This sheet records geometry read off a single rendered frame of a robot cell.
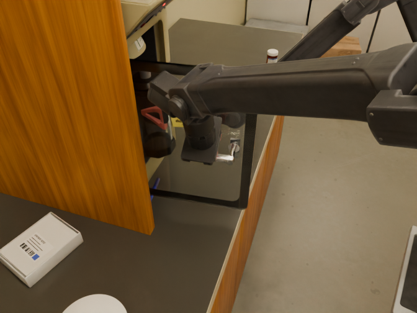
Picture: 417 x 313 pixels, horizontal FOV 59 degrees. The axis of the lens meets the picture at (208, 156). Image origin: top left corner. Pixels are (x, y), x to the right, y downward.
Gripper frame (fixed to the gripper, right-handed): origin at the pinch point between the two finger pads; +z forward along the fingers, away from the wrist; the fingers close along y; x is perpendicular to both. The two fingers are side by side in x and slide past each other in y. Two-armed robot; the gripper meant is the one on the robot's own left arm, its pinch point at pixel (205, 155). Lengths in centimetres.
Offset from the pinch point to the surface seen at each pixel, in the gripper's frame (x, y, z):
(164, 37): -19.1, -34.5, 4.2
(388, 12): 101, -246, 190
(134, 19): -14.3, -14.5, -23.7
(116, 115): -17.2, -0.5, -12.2
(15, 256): -41, 28, 12
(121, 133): -16.8, 1.5, -8.1
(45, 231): -38.3, 21.1, 15.2
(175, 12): -50, -120, 84
